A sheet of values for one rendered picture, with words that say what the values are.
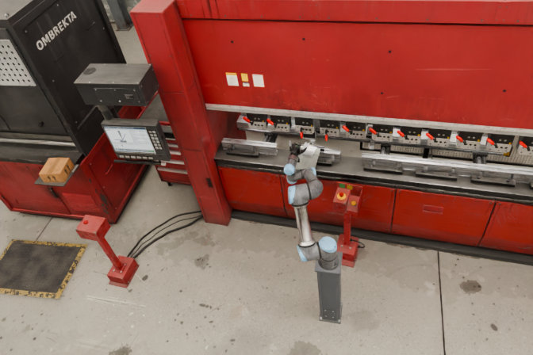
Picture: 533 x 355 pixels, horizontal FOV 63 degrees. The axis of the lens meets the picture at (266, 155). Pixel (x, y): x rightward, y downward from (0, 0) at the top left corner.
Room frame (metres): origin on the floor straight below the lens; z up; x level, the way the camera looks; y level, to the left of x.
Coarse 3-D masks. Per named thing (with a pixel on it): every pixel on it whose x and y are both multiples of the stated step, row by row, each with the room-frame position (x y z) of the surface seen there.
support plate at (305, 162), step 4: (316, 148) 2.59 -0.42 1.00; (316, 152) 2.54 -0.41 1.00; (300, 156) 2.53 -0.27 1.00; (304, 156) 2.52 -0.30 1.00; (316, 156) 2.50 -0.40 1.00; (300, 160) 2.49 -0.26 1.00; (304, 160) 2.48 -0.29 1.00; (308, 160) 2.47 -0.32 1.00; (312, 160) 2.46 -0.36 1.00; (316, 160) 2.45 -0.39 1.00; (300, 164) 2.44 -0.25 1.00; (304, 164) 2.43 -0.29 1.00; (308, 164) 2.43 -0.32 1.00; (312, 164) 2.42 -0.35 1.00; (296, 168) 2.41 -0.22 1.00; (300, 168) 2.40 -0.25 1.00; (304, 168) 2.39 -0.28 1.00
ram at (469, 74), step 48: (192, 48) 2.92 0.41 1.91; (240, 48) 2.77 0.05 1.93; (288, 48) 2.63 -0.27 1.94; (336, 48) 2.50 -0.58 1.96; (384, 48) 2.38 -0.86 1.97; (432, 48) 2.27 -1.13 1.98; (480, 48) 2.17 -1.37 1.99; (528, 48) 2.07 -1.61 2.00; (240, 96) 2.80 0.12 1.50; (288, 96) 2.65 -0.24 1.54; (336, 96) 2.50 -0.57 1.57; (384, 96) 2.37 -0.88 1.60; (432, 96) 2.25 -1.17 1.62; (480, 96) 2.14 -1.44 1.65; (528, 96) 2.03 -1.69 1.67
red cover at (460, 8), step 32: (192, 0) 2.86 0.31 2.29; (224, 0) 2.77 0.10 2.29; (256, 0) 2.68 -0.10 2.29; (288, 0) 2.60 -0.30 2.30; (320, 0) 2.52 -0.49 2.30; (352, 0) 2.45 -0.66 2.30; (384, 0) 2.38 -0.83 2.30; (416, 0) 2.31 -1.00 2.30; (448, 0) 2.24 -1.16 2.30; (480, 0) 2.18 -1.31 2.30; (512, 0) 2.12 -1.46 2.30
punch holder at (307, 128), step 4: (296, 116) 2.63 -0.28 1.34; (296, 120) 2.63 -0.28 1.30; (300, 120) 2.61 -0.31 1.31; (304, 120) 2.60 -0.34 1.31; (308, 120) 2.59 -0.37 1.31; (312, 120) 2.58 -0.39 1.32; (296, 124) 2.63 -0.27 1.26; (300, 124) 2.61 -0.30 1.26; (304, 124) 2.60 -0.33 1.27; (308, 124) 2.59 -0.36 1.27; (312, 124) 2.58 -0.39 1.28; (296, 128) 2.63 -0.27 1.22; (304, 128) 2.60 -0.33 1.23; (308, 128) 2.59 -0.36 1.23; (312, 128) 2.58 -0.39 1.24; (300, 132) 2.61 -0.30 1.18; (304, 132) 2.60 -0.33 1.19; (308, 132) 2.59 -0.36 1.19; (312, 132) 2.58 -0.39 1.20
